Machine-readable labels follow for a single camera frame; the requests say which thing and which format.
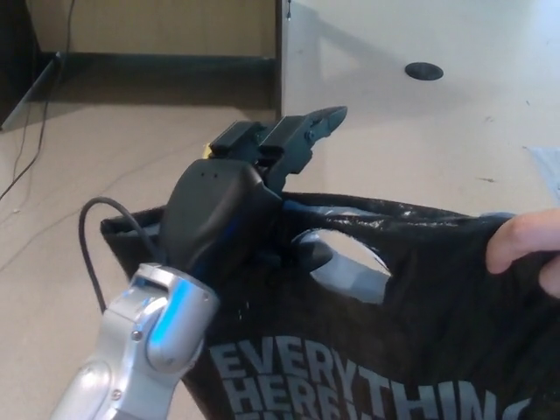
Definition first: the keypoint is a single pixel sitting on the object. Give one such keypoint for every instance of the person's bare hand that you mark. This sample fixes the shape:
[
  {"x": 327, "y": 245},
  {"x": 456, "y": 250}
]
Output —
[{"x": 525, "y": 236}]

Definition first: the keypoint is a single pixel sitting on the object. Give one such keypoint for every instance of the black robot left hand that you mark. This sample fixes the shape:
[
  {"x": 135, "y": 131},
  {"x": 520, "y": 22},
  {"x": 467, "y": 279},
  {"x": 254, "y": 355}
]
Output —
[{"x": 219, "y": 210}]

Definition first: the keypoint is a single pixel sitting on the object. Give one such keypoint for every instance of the black printed plastic bag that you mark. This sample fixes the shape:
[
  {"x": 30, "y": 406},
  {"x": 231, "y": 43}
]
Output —
[{"x": 437, "y": 284}]

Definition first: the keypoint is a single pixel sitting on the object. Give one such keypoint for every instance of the yellow paper sheet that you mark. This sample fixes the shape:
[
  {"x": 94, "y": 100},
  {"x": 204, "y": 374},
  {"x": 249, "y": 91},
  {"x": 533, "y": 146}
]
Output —
[{"x": 207, "y": 153}]

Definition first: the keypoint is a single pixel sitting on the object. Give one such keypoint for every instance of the clear plastic sheet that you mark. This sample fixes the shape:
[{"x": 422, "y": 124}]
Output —
[{"x": 551, "y": 168}]

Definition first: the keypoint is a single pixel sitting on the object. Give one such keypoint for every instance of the dark wooden desk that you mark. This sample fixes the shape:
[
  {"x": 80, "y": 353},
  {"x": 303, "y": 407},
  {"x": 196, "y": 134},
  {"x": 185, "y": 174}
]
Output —
[{"x": 166, "y": 79}]

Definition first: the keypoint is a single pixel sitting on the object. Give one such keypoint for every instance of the black round floor cover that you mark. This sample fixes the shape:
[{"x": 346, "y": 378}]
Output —
[{"x": 424, "y": 71}]

